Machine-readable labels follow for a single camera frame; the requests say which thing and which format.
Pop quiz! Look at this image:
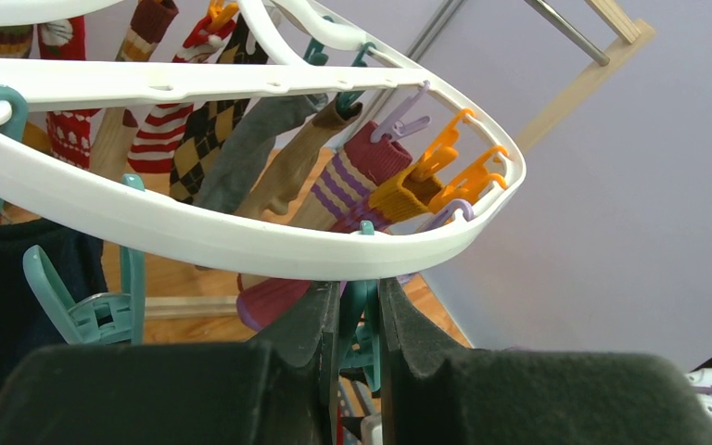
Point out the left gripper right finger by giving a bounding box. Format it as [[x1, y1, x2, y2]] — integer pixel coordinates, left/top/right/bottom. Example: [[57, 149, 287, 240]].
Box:
[[378, 279, 712, 444]]

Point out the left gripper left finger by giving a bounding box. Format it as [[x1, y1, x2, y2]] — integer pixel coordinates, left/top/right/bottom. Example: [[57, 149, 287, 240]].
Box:
[[0, 282, 340, 444]]

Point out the teal clothes peg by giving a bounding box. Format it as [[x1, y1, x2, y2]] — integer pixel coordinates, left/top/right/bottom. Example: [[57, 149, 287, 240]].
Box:
[[337, 221, 383, 394]]

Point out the lilac clothes peg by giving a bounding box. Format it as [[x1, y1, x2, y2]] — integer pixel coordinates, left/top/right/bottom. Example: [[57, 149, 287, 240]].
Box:
[[370, 81, 431, 144]]

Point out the white oval clip hanger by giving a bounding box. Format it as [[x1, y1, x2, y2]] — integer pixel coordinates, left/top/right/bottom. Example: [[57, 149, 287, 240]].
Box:
[[0, 1, 526, 284]]

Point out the purple mustard hanging sock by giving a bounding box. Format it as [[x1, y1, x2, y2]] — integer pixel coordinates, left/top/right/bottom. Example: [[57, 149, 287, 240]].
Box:
[[236, 121, 443, 331]]

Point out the olive tan hanging sock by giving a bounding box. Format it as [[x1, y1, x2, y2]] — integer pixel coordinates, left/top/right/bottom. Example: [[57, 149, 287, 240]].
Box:
[[235, 100, 363, 220]]

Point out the orange clothes peg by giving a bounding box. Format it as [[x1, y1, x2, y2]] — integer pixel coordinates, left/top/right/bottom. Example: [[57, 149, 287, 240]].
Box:
[[410, 108, 474, 182]]

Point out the grey hanging sock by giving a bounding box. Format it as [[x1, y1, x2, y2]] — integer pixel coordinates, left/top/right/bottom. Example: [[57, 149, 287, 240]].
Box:
[[193, 94, 328, 214]]

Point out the red white striped sock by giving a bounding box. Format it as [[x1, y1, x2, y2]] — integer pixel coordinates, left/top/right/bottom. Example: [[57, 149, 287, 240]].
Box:
[[127, 1, 238, 173]]

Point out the argyle brown hanging sock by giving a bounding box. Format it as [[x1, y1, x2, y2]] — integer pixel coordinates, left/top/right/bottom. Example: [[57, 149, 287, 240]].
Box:
[[169, 18, 268, 204]]

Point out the navy hanging sock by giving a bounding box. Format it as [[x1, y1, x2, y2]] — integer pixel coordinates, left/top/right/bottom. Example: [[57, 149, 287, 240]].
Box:
[[0, 219, 108, 388]]

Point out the metal rack rod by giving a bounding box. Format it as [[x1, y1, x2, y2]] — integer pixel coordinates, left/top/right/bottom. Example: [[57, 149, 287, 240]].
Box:
[[525, 0, 611, 67]]

